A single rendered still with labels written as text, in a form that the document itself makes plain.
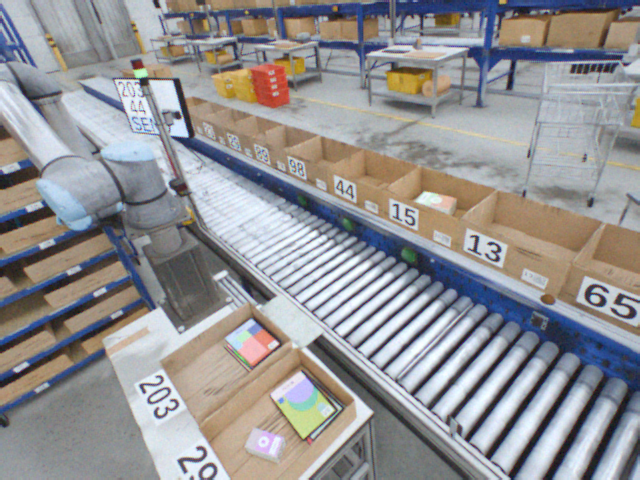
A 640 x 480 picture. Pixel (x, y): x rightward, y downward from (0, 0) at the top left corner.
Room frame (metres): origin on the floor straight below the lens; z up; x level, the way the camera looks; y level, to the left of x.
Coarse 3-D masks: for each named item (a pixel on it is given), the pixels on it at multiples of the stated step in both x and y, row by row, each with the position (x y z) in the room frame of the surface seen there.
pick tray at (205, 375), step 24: (240, 312) 1.03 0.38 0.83; (216, 336) 0.96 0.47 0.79; (168, 360) 0.84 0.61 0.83; (192, 360) 0.88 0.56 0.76; (216, 360) 0.87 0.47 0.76; (264, 360) 0.77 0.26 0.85; (192, 384) 0.78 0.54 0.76; (216, 384) 0.77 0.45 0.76; (240, 384) 0.70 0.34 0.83; (192, 408) 0.69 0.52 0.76; (216, 408) 0.65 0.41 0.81
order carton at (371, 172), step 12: (348, 156) 1.86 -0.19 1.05; (360, 156) 1.91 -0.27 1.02; (372, 156) 1.89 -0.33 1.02; (384, 156) 1.82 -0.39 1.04; (336, 168) 1.80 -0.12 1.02; (348, 168) 1.85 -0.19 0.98; (360, 168) 1.91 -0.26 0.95; (372, 168) 1.89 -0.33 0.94; (384, 168) 1.82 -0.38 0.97; (396, 168) 1.75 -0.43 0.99; (408, 168) 1.69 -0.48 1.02; (348, 180) 1.63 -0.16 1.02; (360, 180) 1.57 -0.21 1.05; (372, 180) 1.85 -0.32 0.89; (384, 180) 1.82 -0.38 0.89; (396, 180) 1.51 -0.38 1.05; (360, 192) 1.57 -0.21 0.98; (372, 192) 1.50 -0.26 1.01; (360, 204) 1.58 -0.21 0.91
